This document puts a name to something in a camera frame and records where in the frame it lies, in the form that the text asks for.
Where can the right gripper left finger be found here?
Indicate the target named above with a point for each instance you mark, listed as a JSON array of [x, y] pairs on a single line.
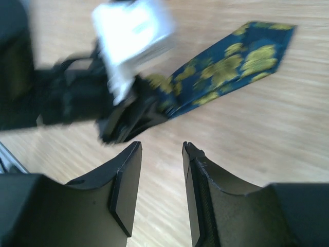
[[95, 209]]

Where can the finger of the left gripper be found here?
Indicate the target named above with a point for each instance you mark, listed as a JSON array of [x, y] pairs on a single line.
[[130, 118]]

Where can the aluminium frame rail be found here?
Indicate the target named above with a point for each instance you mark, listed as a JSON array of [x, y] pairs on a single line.
[[9, 163]]

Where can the blue yellow floral tie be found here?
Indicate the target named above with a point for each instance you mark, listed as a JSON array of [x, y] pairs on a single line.
[[250, 53]]

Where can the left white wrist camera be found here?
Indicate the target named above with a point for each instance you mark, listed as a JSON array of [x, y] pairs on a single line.
[[131, 36]]

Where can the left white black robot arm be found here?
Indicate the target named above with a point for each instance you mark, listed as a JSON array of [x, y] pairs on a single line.
[[17, 64]]

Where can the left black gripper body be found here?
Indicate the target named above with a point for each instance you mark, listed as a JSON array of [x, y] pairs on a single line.
[[72, 91]]

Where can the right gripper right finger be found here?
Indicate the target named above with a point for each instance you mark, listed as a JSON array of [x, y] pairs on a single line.
[[225, 210]]

